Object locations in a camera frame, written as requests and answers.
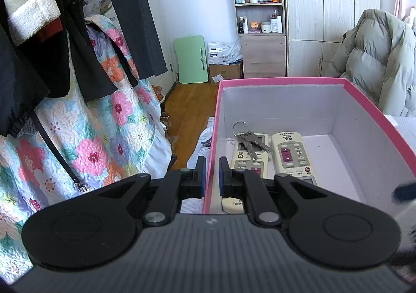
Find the dark grey hanging garment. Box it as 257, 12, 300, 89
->
81, 0, 168, 80

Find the cream remote control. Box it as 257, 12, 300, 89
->
222, 133, 270, 215
271, 131, 318, 187

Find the bunch of keys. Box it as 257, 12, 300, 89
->
232, 121, 275, 161

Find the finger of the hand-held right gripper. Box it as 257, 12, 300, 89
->
393, 182, 416, 203

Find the cream coat with fleece cuff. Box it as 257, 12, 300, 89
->
0, 0, 62, 46

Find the white pump bottle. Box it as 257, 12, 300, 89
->
270, 10, 283, 34

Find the floral quilt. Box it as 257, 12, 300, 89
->
0, 15, 173, 284

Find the wooden shelf unit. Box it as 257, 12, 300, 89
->
227, 0, 288, 79

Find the green folding board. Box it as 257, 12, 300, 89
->
173, 35, 209, 84

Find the black hanging jacket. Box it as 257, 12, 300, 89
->
0, 4, 53, 138

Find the light wooden wardrobe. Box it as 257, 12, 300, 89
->
279, 0, 401, 78

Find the pink cardboard box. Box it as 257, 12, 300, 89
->
202, 77, 416, 216

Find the black belt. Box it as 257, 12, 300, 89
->
32, 110, 87, 194

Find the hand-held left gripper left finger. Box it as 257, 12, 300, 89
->
91, 156, 206, 227

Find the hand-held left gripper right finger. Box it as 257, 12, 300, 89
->
219, 157, 329, 228

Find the grey puffer jacket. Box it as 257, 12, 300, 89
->
325, 9, 416, 117

